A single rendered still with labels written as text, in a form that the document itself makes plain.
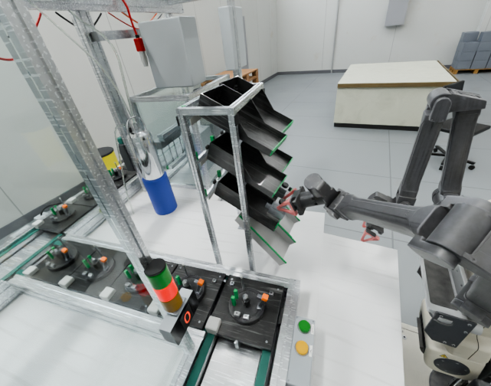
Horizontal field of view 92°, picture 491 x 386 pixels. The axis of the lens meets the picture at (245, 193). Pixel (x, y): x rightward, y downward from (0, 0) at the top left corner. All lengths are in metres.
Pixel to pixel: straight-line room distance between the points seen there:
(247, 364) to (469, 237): 0.76
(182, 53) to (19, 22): 1.36
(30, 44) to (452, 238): 0.62
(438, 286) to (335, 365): 0.45
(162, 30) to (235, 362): 1.74
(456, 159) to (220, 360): 1.04
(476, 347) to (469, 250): 0.78
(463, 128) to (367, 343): 0.79
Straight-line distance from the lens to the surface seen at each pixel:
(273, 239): 1.09
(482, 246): 0.46
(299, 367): 0.93
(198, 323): 1.01
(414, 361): 1.81
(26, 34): 0.45
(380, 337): 1.13
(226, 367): 0.99
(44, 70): 0.44
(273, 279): 1.07
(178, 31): 1.74
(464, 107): 0.96
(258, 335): 0.95
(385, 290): 1.25
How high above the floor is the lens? 1.84
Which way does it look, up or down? 35 degrees down
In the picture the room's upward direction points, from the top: 7 degrees counter-clockwise
